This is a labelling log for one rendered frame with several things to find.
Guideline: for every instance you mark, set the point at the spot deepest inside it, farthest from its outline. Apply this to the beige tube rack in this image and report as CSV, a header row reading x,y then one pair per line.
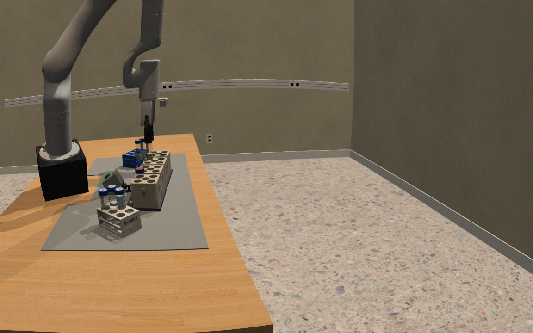
x,y
122,226

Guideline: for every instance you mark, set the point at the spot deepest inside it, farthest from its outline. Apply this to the beige bucket adapter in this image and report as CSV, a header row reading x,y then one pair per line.
x,y
156,169
158,161
146,191
164,154

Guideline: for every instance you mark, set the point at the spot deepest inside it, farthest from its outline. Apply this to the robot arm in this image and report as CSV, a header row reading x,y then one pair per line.
x,y
59,61

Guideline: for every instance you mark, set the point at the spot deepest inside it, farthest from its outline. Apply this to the blue tube rack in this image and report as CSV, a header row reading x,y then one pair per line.
x,y
130,161

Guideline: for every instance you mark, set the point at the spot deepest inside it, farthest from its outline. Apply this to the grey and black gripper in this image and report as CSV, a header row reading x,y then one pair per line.
x,y
147,119

